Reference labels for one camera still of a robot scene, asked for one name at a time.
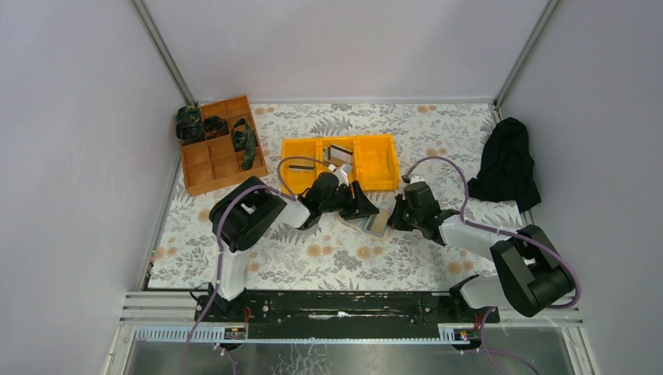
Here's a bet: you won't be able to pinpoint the black cloth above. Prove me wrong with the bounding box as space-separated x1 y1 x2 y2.
468 117 542 213

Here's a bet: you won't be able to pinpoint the aluminium frame rails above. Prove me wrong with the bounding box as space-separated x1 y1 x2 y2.
106 290 599 374

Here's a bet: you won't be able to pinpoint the card in middle bin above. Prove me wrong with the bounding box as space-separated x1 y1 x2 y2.
323 144 353 166

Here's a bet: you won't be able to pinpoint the yellow three-compartment bin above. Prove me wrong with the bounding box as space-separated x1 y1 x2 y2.
279 134 400 195

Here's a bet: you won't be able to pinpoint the rolled camo belt outside tray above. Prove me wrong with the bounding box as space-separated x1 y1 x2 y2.
175 105 206 145

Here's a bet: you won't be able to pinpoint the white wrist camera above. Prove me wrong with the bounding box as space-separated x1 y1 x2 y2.
402 174 426 184
328 163 353 186

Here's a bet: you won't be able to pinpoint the beige card grey stripe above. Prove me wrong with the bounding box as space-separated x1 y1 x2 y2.
360 209 390 238

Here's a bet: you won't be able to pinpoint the card in bin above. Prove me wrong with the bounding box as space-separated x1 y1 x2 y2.
323 144 353 166
288 164 316 172

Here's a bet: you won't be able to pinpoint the orange compartment tray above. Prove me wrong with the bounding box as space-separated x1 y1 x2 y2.
181 95 268 196

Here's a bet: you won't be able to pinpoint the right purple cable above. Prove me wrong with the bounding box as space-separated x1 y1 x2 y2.
403 155 582 375

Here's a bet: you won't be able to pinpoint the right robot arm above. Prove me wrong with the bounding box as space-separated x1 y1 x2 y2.
388 181 580 317

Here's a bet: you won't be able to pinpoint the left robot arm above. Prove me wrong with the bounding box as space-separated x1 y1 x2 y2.
209 172 380 301

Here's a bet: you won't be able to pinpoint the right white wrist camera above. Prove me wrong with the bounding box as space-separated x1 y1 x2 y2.
402 174 426 184

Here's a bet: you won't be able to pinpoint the rolled belt in tray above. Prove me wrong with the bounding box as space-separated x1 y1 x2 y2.
202 116 230 140

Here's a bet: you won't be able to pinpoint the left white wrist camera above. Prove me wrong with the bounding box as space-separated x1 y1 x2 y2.
328 163 353 186

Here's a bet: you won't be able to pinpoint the camo belt in tray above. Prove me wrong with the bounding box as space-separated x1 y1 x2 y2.
231 118 257 170

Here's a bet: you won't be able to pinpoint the card in left bin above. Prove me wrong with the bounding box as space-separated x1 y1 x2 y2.
288 164 316 172

